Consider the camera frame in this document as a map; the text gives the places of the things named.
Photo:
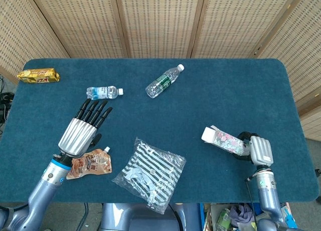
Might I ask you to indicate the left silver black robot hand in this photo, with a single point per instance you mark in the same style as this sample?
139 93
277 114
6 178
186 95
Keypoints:
77 135

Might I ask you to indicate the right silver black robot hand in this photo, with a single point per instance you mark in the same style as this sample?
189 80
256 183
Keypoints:
260 150

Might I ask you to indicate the floral carton box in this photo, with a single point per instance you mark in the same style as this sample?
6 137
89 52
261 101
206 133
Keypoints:
225 140

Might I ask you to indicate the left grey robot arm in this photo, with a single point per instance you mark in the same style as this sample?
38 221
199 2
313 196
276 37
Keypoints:
42 190

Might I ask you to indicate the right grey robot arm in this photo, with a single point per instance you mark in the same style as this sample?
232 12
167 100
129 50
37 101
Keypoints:
268 193

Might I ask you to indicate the brown spout pouch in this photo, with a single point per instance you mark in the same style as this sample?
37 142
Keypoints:
92 163

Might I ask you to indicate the clear bottle blue label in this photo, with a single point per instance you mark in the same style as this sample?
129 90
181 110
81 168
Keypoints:
104 93

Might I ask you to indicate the teal table cover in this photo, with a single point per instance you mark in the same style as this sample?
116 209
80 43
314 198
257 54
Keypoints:
238 95

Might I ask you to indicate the purple cloth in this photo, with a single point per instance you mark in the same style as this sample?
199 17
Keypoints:
240 213

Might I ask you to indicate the gold snack package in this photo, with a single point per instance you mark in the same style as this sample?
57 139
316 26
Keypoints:
37 75

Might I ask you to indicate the green plastic bottle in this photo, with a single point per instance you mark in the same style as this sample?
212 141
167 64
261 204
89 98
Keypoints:
223 218

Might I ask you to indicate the striped cloth in plastic bag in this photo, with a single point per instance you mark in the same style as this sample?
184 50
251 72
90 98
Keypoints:
150 173

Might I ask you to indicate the blue table leg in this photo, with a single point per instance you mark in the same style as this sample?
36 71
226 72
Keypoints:
202 216

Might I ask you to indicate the clear bottle green label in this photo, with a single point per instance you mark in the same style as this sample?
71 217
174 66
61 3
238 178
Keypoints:
163 83

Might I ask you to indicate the grey robot torso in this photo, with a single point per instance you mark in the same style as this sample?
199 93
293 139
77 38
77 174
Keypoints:
140 218

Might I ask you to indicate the woven bamboo folding screen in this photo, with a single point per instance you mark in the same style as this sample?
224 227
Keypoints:
163 22

